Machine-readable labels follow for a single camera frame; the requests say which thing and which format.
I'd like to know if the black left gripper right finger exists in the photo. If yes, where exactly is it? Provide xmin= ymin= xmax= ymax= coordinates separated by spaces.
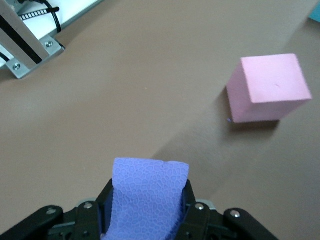
xmin=174 ymin=177 xmax=277 ymax=240

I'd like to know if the pink foam cube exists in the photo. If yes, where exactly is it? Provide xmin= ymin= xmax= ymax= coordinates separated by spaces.
xmin=226 ymin=53 xmax=313 ymax=124

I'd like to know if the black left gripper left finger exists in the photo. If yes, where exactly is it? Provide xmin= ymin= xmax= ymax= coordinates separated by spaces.
xmin=19 ymin=177 xmax=115 ymax=240

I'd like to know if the purple foam cube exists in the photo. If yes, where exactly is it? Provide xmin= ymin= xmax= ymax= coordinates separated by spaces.
xmin=101 ymin=157 xmax=190 ymax=240

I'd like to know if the black cable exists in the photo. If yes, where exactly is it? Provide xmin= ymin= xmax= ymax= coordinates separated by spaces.
xmin=37 ymin=0 xmax=62 ymax=34

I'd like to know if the metal mounting bracket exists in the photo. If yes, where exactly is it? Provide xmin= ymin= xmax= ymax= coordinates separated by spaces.
xmin=4 ymin=34 xmax=66 ymax=80

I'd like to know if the cyan foam cube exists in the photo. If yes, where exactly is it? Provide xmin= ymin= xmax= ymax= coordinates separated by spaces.
xmin=308 ymin=0 xmax=320 ymax=24

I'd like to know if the brown table cover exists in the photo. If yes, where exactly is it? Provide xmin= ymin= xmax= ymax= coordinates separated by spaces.
xmin=0 ymin=0 xmax=320 ymax=240

